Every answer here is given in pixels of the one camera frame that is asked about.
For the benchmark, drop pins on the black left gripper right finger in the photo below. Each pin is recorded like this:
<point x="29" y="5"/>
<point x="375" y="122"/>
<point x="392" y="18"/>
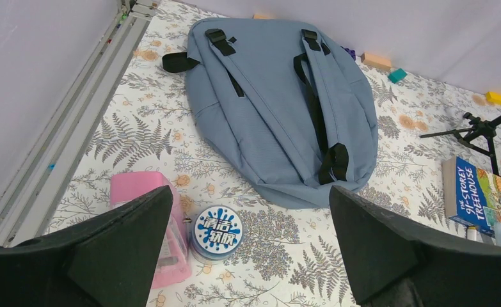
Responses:
<point x="391" y="260"/>

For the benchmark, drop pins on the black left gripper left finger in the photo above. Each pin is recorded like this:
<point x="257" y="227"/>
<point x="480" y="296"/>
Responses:
<point x="108" y="260"/>

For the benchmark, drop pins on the blue 91-storey treehouse book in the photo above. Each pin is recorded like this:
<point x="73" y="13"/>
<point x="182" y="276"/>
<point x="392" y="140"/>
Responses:
<point x="472" y="196"/>

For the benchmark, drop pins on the blue grey backpack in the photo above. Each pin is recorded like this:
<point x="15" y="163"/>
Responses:
<point x="283" y="103"/>

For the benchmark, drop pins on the pink transparent pencil case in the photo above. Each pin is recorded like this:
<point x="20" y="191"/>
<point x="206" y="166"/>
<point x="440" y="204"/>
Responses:
<point x="173" y="264"/>

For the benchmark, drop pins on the white glue stick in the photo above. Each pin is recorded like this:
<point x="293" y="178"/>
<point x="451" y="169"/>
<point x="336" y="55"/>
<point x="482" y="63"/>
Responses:
<point x="473" y="234"/>

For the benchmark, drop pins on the blue round cleaning gel jar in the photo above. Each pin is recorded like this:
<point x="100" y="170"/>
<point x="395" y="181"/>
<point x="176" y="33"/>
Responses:
<point x="216" y="234"/>

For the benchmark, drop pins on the black mini tripod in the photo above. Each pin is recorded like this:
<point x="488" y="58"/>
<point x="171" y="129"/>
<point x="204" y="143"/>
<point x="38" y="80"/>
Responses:
<point x="479" y="127"/>

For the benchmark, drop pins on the teal toy block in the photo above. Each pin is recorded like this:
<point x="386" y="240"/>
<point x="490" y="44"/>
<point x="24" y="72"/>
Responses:
<point x="397" y="75"/>

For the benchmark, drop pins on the yellow toy block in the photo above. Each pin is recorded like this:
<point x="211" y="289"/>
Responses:
<point x="493" y="98"/>

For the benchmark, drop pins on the long tan wooden block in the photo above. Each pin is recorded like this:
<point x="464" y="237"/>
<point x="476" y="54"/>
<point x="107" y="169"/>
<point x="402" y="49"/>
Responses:
<point x="375" y="61"/>

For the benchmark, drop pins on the purple toy brick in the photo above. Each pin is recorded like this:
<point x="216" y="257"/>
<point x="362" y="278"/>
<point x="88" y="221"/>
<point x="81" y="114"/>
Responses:
<point x="351" y="52"/>

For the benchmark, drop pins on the small tan wooden block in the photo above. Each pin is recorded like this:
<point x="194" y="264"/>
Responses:
<point x="265" y="17"/>

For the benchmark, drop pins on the aluminium frame rail left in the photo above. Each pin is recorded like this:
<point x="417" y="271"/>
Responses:
<point x="30" y="201"/>

